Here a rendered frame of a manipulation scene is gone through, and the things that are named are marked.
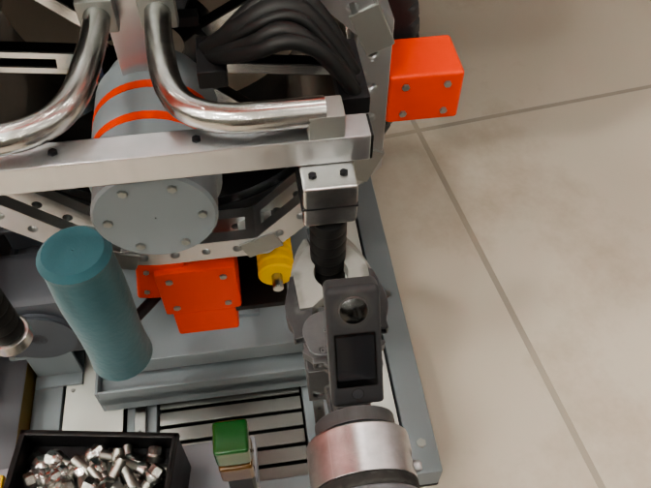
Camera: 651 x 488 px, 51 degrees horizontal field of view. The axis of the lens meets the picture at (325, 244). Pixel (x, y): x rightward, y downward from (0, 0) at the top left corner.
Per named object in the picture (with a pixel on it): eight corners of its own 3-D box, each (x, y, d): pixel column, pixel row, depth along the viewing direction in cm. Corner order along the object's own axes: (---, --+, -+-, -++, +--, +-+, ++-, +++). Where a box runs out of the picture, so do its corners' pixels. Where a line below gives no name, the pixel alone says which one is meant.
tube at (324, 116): (316, 10, 71) (315, -93, 63) (345, 138, 59) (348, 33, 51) (143, 23, 69) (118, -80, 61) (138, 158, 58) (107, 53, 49)
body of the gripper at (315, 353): (299, 350, 71) (314, 463, 64) (296, 304, 65) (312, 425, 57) (371, 341, 72) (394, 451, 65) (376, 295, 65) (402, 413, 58)
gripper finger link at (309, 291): (281, 272, 75) (302, 343, 70) (278, 238, 71) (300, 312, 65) (308, 265, 76) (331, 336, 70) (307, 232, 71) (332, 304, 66)
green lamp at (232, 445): (250, 430, 80) (246, 416, 77) (252, 464, 78) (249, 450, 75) (215, 435, 80) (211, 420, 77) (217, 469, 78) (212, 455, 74)
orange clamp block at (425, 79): (374, 84, 89) (442, 78, 90) (386, 126, 84) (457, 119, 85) (377, 39, 83) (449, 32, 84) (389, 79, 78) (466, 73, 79)
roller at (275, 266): (279, 164, 126) (277, 141, 122) (297, 296, 108) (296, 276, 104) (248, 167, 126) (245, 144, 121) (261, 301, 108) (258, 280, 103)
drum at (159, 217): (223, 125, 89) (208, 32, 78) (232, 254, 76) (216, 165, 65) (112, 135, 88) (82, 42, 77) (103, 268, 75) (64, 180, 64)
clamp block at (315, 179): (342, 154, 69) (343, 113, 65) (357, 223, 63) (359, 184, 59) (293, 159, 69) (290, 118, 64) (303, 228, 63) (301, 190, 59)
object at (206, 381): (325, 247, 165) (325, 221, 157) (349, 382, 143) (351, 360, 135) (113, 270, 161) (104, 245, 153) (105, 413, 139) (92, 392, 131)
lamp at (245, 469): (253, 446, 84) (250, 434, 81) (256, 478, 82) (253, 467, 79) (221, 450, 84) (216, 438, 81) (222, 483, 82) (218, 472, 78)
